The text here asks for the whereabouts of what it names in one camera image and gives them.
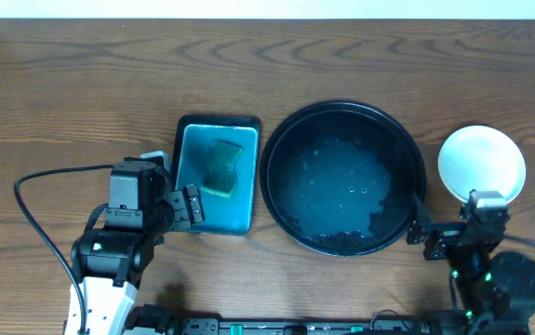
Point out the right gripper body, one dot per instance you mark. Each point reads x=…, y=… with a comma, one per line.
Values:
x=448, y=234

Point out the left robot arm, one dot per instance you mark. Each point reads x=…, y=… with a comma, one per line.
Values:
x=119, y=240

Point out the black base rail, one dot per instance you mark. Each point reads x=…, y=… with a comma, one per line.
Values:
x=153, y=320

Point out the black rectangular tray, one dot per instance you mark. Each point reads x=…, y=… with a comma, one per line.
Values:
x=219, y=120

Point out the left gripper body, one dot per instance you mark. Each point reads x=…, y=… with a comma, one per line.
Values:
x=180, y=207

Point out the light blue plate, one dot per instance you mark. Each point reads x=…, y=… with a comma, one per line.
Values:
x=481, y=158

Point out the green yellow sponge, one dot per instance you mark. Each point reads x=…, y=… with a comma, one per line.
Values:
x=221, y=177

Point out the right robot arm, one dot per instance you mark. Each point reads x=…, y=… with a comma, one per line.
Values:
x=489, y=294

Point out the black round tray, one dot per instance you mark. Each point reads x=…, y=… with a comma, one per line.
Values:
x=341, y=178

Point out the blue water basin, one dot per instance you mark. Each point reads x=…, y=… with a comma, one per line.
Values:
x=226, y=214

